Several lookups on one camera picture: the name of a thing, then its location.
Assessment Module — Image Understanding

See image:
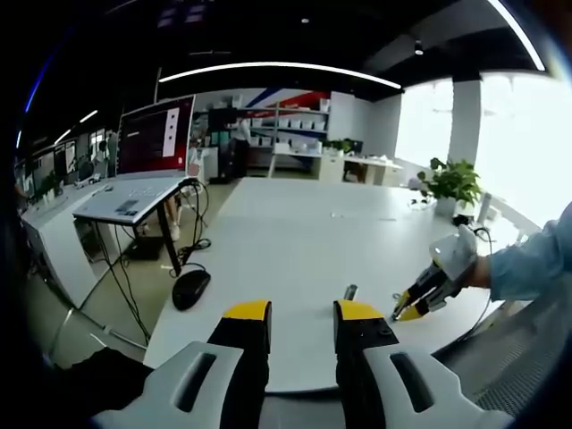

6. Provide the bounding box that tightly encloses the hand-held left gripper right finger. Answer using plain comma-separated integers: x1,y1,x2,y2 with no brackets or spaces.
332,299,515,429

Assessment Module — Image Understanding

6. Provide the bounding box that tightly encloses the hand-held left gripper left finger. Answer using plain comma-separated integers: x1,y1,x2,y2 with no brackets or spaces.
91,299,273,429

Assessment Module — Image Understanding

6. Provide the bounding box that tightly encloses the person's right hand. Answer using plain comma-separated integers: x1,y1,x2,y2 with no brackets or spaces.
462,254,493,290

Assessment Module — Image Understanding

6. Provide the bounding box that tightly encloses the potted green plant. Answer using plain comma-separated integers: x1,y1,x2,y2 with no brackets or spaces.
416,156,484,218

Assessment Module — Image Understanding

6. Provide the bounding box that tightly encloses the black computer mouse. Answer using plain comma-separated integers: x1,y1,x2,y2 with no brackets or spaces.
172,269,212,312

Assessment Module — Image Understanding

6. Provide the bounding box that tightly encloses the grey mesh chair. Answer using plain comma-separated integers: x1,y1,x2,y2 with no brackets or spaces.
431,285,572,419

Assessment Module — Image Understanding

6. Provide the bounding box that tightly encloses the dark cloth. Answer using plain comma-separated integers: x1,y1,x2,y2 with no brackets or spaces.
44,347,156,419

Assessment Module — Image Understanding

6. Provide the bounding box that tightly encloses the black laptop stand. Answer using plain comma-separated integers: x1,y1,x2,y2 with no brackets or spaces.
71,208,184,278

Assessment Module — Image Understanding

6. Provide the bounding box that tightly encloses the white counter cabinet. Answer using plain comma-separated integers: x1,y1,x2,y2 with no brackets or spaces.
272,148,404,187

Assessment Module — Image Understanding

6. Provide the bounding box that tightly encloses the storage shelf rack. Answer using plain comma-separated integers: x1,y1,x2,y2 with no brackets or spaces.
209,95,332,170

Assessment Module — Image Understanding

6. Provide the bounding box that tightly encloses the white side cabinet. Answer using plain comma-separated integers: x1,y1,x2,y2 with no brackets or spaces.
21,182,102,310

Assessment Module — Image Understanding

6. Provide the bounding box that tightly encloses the straight ceiling light strip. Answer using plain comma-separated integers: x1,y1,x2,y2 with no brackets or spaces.
486,0,548,72

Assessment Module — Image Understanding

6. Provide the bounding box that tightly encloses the silver laptop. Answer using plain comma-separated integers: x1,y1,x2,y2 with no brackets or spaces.
72,94,198,224

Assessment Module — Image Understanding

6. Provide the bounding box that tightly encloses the long curved ceiling light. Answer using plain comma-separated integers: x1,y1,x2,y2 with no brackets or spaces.
158,61,403,91

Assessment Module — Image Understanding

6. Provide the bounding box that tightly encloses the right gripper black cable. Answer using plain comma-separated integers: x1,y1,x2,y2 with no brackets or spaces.
463,226,495,341

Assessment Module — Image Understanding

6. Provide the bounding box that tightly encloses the black floor cable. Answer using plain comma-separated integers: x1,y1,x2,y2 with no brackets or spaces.
96,223,153,348

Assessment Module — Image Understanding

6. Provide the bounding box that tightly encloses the black laptop cable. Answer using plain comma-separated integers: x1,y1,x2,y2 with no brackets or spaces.
176,177,213,269

